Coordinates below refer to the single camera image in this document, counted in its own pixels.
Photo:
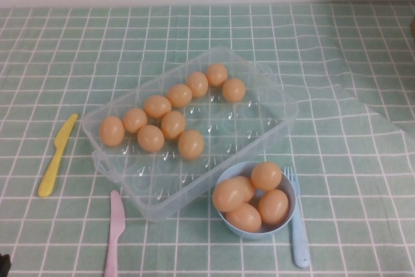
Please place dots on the brown egg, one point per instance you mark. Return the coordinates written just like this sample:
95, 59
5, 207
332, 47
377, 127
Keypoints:
111, 130
216, 74
233, 89
173, 124
150, 137
244, 220
191, 144
250, 189
197, 84
273, 206
228, 194
157, 106
134, 120
179, 95
266, 175

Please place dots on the pink plastic knife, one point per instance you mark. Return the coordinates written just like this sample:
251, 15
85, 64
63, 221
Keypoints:
114, 231

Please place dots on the transparent plastic egg box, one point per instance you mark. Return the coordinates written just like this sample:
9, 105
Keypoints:
259, 121

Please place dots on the green checked tablecloth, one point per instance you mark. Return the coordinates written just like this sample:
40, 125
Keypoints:
356, 192

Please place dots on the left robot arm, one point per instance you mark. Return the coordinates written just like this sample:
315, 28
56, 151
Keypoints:
4, 267

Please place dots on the light blue plastic fork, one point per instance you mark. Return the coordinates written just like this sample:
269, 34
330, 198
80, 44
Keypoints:
300, 241

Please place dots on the light blue bowl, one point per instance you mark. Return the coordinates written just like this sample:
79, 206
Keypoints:
240, 235

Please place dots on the yellow plastic knife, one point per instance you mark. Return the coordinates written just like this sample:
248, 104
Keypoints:
53, 166

